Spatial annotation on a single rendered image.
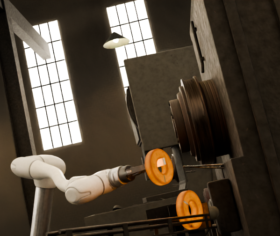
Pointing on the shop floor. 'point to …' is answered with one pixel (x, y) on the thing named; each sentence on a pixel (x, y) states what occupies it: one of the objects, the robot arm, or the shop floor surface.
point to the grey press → (163, 112)
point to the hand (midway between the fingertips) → (158, 163)
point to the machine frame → (254, 105)
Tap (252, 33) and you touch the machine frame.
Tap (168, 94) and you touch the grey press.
